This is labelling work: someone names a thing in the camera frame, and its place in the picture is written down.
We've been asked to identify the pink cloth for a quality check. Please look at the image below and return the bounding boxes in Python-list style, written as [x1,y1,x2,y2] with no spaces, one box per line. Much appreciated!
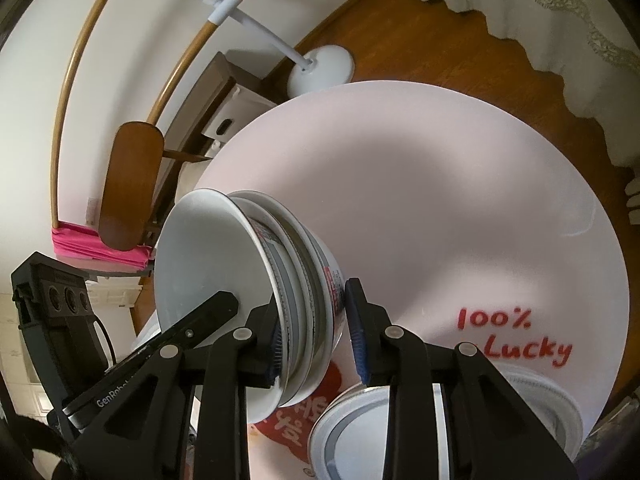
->
[51,226,154,272]

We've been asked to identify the folded white curtain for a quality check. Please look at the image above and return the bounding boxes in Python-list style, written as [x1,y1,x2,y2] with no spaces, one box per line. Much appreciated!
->
[624,167,640,226]

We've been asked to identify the plain white bowl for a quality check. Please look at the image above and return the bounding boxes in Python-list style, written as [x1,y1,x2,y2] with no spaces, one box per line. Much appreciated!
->
[154,189,282,423]

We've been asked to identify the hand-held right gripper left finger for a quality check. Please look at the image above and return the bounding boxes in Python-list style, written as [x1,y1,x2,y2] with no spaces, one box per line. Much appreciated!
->
[75,304,282,480]

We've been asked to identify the brown wooden chair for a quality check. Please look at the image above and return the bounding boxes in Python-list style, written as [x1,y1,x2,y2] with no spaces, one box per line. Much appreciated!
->
[97,121,213,252]

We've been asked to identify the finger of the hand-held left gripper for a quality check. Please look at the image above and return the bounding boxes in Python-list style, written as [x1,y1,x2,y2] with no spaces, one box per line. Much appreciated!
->
[107,290,239,377]

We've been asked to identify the white stand with round base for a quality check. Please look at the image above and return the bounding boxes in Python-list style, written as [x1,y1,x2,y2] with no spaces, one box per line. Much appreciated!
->
[112,0,356,97]

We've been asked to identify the white cardboard box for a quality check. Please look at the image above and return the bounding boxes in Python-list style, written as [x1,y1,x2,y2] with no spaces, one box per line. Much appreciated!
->
[200,85,277,144]

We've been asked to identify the person's left forearm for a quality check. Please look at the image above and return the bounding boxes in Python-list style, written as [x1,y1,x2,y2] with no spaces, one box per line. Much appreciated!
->
[0,405,81,480]

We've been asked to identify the white plate grey band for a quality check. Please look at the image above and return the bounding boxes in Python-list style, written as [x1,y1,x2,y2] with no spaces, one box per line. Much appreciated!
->
[307,384,451,480]

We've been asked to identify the wooden pole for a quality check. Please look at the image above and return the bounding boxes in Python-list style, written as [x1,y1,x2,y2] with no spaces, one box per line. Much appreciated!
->
[49,0,133,228]
[146,0,287,126]

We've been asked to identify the white lace curtain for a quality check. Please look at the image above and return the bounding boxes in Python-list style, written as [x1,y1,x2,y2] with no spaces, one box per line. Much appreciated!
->
[387,0,640,166]

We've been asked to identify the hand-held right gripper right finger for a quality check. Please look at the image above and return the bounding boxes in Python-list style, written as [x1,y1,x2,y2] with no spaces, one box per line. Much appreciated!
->
[345,277,576,480]

